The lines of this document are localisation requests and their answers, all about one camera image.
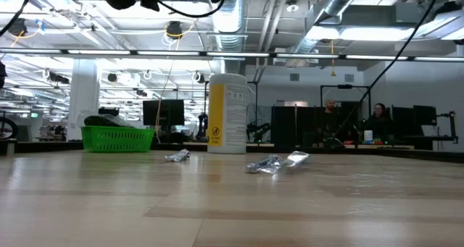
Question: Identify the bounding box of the black ceiling camera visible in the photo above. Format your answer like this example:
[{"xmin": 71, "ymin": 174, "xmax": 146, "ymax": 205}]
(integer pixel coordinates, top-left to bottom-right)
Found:
[
  {"xmin": 165, "ymin": 20, "xmax": 184, "ymax": 40},
  {"xmin": 7, "ymin": 17, "xmax": 28, "ymax": 37}
]

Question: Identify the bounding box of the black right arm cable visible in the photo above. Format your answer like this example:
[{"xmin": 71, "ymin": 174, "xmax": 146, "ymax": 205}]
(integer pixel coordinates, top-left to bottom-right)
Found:
[{"xmin": 331, "ymin": 0, "xmax": 443, "ymax": 143}]

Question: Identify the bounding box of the green plastic basket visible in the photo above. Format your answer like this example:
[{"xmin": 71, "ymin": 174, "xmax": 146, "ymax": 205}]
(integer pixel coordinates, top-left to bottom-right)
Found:
[{"xmin": 80, "ymin": 125, "xmax": 157, "ymax": 154}]

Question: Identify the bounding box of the background black rig frame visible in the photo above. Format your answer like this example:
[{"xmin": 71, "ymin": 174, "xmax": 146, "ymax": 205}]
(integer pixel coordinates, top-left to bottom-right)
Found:
[{"xmin": 320, "ymin": 84, "xmax": 371, "ymax": 146}]

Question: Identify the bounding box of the silver clipper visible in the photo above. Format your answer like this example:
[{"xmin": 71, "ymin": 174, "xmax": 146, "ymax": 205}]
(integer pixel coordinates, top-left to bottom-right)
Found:
[
  {"xmin": 244, "ymin": 154, "xmax": 289, "ymax": 175},
  {"xmin": 286, "ymin": 150, "xmax": 311, "ymax": 167},
  {"xmin": 165, "ymin": 148, "xmax": 191, "ymax": 164}
]

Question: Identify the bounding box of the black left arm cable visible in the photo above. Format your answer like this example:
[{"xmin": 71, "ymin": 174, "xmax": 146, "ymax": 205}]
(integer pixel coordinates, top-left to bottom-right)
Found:
[{"xmin": 0, "ymin": 0, "xmax": 36, "ymax": 38}]

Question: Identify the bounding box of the black wheel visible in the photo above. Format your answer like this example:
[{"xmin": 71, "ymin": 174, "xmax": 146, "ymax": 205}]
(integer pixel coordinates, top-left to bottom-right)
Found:
[{"xmin": 0, "ymin": 116, "xmax": 19, "ymax": 141}]

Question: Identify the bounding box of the black cabinet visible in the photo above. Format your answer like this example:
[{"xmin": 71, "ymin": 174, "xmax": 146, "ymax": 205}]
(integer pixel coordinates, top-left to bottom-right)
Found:
[{"xmin": 270, "ymin": 105, "xmax": 323, "ymax": 148}]

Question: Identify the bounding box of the small black monitor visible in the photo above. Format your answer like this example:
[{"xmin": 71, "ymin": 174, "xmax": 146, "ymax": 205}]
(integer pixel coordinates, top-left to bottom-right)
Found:
[{"xmin": 97, "ymin": 107, "xmax": 120, "ymax": 117}]

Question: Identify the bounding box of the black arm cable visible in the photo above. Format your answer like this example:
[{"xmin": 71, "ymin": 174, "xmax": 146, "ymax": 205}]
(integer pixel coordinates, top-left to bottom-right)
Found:
[
  {"xmin": 331, "ymin": 0, "xmax": 443, "ymax": 143},
  {"xmin": 0, "ymin": 0, "xmax": 36, "ymax": 38}
]

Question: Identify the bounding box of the white yellow wipes canister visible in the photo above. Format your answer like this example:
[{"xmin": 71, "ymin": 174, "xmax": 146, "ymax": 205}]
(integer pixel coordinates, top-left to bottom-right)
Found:
[{"xmin": 207, "ymin": 72, "xmax": 249, "ymax": 154}]

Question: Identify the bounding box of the silver spiral duct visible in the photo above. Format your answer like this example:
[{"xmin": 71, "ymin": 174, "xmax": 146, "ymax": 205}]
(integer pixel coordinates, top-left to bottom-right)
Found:
[
  {"xmin": 212, "ymin": 0, "xmax": 247, "ymax": 74},
  {"xmin": 286, "ymin": 0, "xmax": 365, "ymax": 69}
]

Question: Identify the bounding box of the white column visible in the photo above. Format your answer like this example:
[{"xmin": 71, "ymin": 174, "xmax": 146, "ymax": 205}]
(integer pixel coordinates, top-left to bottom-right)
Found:
[{"xmin": 67, "ymin": 58, "xmax": 101, "ymax": 141}]

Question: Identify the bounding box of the person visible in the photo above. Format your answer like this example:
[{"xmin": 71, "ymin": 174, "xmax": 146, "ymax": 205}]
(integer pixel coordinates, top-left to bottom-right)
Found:
[
  {"xmin": 321, "ymin": 99, "xmax": 341, "ymax": 146},
  {"xmin": 364, "ymin": 102, "xmax": 395, "ymax": 143}
]

